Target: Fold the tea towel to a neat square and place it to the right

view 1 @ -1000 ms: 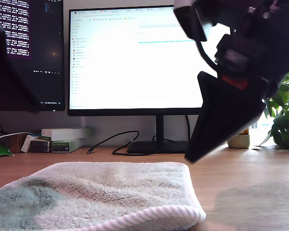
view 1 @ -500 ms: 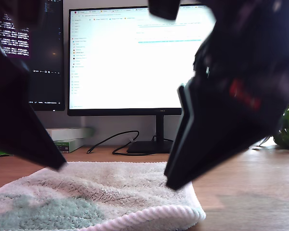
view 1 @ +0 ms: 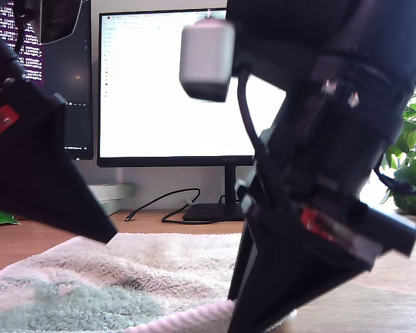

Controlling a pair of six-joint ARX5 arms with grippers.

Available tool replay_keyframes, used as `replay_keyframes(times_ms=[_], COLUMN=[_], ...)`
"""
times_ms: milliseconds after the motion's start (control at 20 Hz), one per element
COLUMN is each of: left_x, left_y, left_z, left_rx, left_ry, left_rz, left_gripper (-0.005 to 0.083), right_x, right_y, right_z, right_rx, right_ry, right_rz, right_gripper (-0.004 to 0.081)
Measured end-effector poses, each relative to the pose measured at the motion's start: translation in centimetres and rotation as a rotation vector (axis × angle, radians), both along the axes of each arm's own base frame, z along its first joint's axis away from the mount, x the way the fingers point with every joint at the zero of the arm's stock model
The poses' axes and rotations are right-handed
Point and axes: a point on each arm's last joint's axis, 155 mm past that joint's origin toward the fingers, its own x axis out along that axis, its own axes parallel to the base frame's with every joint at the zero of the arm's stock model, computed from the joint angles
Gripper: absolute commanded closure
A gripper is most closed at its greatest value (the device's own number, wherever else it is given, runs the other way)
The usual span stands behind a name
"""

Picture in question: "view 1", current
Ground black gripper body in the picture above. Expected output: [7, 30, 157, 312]
[236, 61, 416, 267]

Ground fluffy white green tea towel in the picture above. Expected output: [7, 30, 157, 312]
[0, 231, 299, 333]

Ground long white cardboard box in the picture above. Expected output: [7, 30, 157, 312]
[88, 182, 135, 202]

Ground green plastic bag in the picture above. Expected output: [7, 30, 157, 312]
[0, 207, 21, 226]

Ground green and white box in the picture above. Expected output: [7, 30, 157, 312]
[98, 199, 122, 218]

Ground green leafy potted plant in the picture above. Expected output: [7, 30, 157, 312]
[381, 65, 416, 216]

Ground black monitor with dark terminal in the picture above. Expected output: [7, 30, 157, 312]
[0, 0, 94, 161]

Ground black monitor with white screen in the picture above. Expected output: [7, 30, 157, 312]
[96, 7, 289, 223]

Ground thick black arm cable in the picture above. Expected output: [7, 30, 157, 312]
[372, 162, 416, 233]

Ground black cable with plug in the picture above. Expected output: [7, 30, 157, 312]
[124, 187, 201, 225]

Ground black camera box cable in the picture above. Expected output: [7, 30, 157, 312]
[237, 74, 264, 153]

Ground arm's grey camera box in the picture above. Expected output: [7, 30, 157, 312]
[179, 16, 250, 103]
[37, 0, 84, 45]

